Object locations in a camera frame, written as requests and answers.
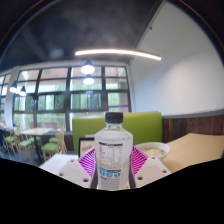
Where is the group of green-seated wooden chairs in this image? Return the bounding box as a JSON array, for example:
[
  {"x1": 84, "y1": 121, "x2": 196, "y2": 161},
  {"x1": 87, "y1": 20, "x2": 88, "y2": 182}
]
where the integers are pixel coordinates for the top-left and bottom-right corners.
[{"x1": 2, "y1": 128, "x2": 68, "y2": 164}]

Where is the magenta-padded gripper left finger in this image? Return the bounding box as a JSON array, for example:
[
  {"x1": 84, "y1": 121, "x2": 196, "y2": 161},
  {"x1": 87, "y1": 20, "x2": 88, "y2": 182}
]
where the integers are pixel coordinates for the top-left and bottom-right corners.
[{"x1": 57, "y1": 147, "x2": 98, "y2": 189}]

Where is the light wooden dining table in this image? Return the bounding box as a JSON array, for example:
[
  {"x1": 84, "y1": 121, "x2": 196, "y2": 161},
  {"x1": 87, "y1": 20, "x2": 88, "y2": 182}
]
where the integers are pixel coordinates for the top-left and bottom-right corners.
[{"x1": 20, "y1": 127, "x2": 54, "y2": 161}]

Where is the open white book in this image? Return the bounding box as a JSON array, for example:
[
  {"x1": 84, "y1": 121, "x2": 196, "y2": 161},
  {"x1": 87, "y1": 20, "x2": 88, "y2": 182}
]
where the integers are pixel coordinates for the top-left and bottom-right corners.
[{"x1": 39, "y1": 152, "x2": 81, "y2": 175}]

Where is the green upholstered bench backrest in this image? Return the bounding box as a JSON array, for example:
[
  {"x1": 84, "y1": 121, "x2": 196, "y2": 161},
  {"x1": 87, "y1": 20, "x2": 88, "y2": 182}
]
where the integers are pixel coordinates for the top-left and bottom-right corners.
[{"x1": 71, "y1": 111, "x2": 164, "y2": 156}]

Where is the white bowl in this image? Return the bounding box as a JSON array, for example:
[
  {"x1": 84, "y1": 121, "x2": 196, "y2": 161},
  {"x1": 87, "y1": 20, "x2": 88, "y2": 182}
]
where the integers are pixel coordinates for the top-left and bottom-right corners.
[{"x1": 134, "y1": 141, "x2": 171, "y2": 162}]

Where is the group of pendant lamps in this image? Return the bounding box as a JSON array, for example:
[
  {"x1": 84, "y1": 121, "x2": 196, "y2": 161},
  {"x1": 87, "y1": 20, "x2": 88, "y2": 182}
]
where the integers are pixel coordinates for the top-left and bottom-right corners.
[{"x1": 9, "y1": 59, "x2": 96, "y2": 98}]

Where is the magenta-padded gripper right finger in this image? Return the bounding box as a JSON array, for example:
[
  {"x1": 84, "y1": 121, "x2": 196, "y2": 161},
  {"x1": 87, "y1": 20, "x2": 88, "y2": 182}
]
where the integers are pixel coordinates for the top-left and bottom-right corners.
[{"x1": 130, "y1": 145, "x2": 172, "y2": 189}]

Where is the clear black-capped water bottle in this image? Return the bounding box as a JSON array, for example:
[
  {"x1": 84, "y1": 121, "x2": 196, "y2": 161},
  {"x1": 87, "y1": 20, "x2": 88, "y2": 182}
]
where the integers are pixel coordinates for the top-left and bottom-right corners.
[{"x1": 94, "y1": 111, "x2": 134, "y2": 191}]

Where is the long linear ceiling light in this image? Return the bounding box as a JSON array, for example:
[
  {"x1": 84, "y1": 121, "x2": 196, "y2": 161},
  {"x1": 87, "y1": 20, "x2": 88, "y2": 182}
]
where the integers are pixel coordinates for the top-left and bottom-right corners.
[{"x1": 74, "y1": 48, "x2": 162, "y2": 62}]

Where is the dark-framed window wall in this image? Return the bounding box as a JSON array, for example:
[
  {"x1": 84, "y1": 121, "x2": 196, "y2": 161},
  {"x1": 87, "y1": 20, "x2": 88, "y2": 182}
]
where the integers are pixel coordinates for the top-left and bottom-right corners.
[{"x1": 0, "y1": 65, "x2": 132, "y2": 132}]

